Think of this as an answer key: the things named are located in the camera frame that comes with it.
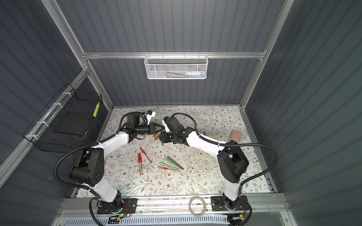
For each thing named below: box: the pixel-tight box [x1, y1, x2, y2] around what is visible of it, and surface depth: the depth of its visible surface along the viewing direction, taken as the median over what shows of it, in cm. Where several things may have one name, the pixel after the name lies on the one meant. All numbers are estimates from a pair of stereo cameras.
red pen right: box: [140, 153, 144, 176], surface depth 91 cm
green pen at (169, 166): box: [158, 161, 182, 171], surface depth 89 cm
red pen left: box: [137, 153, 142, 176], surface depth 91 cm
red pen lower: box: [157, 166, 182, 173], surface depth 88 cm
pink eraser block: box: [229, 129, 243, 144], surface depth 104 cm
